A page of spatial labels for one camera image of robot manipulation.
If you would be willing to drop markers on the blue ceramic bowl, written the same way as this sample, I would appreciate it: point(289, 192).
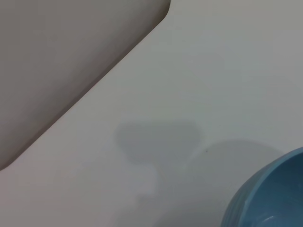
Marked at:
point(272, 194)

